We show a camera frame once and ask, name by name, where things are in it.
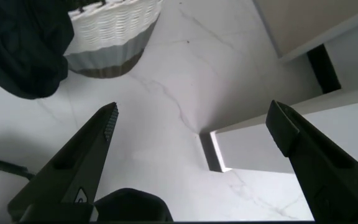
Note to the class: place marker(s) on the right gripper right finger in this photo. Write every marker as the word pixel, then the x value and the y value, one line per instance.
pixel 331 177

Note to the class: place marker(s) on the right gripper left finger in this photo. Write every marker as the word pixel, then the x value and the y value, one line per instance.
pixel 67 177

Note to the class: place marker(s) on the black garment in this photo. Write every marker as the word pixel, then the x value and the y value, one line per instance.
pixel 20 46

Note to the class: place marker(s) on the black clothes rack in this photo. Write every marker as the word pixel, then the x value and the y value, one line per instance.
pixel 5 166

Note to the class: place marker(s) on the white laundry basket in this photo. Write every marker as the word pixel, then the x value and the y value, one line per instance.
pixel 113 31

